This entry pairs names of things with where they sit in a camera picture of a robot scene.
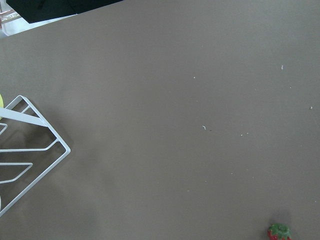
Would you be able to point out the white wire cup rack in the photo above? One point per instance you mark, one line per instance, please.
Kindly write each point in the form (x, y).
(30, 147)

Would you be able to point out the yellow cup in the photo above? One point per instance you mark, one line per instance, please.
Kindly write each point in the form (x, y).
(1, 102)

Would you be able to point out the black device on desk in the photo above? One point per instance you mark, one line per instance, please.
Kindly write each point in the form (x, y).
(34, 11)

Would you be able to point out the red strawberry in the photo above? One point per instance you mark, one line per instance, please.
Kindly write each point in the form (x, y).
(279, 231)

